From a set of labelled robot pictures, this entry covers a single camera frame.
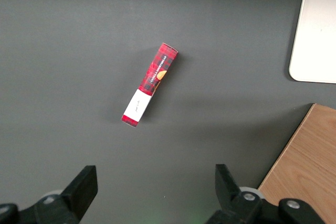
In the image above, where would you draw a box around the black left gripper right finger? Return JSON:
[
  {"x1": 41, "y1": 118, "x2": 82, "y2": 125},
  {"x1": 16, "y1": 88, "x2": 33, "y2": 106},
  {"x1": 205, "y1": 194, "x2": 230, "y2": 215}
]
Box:
[{"x1": 205, "y1": 164, "x2": 324, "y2": 224}]

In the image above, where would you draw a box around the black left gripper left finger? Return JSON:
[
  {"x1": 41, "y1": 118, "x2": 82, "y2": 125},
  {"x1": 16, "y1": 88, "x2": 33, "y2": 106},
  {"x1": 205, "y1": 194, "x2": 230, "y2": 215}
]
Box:
[{"x1": 0, "y1": 165, "x2": 99, "y2": 224}]

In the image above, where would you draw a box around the white plastic tray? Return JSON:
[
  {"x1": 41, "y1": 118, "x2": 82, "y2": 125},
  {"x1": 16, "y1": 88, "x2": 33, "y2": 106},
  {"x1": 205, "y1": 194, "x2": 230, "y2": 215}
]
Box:
[{"x1": 288, "y1": 0, "x2": 336, "y2": 84}]

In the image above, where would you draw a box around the light wooden board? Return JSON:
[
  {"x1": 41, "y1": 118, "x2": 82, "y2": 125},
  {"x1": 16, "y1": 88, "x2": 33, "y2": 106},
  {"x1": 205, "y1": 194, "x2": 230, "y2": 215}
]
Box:
[{"x1": 257, "y1": 103, "x2": 336, "y2": 224}]

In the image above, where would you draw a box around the red tartan shortbread box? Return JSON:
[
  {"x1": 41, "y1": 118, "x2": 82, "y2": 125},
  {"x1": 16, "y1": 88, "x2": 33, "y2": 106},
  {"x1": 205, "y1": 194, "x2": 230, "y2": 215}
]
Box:
[{"x1": 121, "y1": 42, "x2": 180, "y2": 129}]

